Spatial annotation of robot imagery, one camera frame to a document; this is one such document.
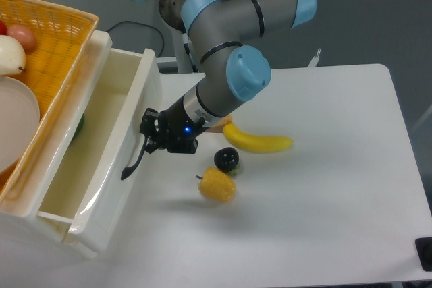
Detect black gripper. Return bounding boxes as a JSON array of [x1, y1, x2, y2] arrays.
[[140, 94, 207, 154]]

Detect white top drawer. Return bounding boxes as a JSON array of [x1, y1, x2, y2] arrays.
[[37, 49, 161, 258]]

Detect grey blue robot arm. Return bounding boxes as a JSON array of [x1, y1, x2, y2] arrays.
[[140, 0, 317, 154]]

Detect white drawer cabinet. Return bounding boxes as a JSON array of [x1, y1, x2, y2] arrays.
[[1, 31, 114, 256]]

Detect green toy bell pepper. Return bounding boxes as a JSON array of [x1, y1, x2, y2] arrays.
[[71, 114, 85, 142]]

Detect toy bread slice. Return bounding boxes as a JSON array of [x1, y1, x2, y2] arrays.
[[206, 115, 232, 133]]

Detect yellow toy bell pepper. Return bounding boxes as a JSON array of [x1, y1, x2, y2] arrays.
[[196, 167, 236, 202]]

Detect black toy eggplant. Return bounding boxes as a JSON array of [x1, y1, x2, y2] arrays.
[[213, 147, 240, 177]]

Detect yellow toy banana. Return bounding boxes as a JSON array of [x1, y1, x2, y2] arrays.
[[223, 123, 294, 153]]

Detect pink plate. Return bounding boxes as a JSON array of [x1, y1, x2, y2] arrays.
[[1, 76, 40, 172]]

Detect orange woven basket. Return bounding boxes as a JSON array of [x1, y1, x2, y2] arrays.
[[1, 0, 99, 198]]

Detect white toy pear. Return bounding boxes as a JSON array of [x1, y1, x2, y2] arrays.
[[0, 35, 26, 76]]

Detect metal table clamp right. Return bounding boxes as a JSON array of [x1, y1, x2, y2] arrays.
[[308, 48, 321, 67]]

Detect red toy fruit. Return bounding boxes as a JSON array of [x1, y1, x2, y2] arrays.
[[0, 20, 7, 35]]

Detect black object at table edge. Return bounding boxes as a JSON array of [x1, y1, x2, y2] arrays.
[[415, 237, 432, 272]]

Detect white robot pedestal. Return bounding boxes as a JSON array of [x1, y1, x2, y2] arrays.
[[157, 0, 234, 74]]

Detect black cable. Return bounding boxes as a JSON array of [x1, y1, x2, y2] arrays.
[[106, 20, 165, 58]]

